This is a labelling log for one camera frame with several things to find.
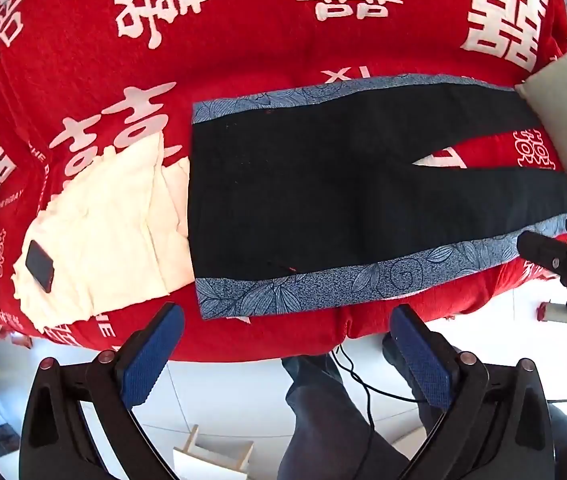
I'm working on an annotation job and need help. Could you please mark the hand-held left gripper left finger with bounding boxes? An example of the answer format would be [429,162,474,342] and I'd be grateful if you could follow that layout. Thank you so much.
[18,302,186,480]

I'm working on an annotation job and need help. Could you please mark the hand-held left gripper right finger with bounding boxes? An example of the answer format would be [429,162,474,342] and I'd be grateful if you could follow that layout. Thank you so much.
[388,304,557,480]

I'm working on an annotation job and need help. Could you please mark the black pants with blue trim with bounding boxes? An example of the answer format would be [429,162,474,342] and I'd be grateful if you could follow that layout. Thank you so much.
[186,74,567,321]

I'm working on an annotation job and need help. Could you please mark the person's leg in jeans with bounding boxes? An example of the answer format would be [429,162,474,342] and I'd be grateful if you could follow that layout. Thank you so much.
[382,332,567,480]
[277,355,410,480]

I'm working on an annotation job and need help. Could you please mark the white wooden stool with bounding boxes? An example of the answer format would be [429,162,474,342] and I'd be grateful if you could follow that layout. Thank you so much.
[172,425,255,480]

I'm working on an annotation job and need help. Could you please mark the cream cloth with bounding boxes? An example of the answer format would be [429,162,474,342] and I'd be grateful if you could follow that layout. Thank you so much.
[12,134,199,334]

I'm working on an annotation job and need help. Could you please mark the black smartphone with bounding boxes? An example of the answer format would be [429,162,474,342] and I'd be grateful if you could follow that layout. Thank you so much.
[24,239,56,294]

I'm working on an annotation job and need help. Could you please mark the red printed blanket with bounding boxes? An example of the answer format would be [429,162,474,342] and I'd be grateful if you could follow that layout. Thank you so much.
[0,0,567,364]

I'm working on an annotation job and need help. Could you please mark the black cable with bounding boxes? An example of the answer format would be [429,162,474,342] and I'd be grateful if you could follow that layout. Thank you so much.
[330,344,433,437]

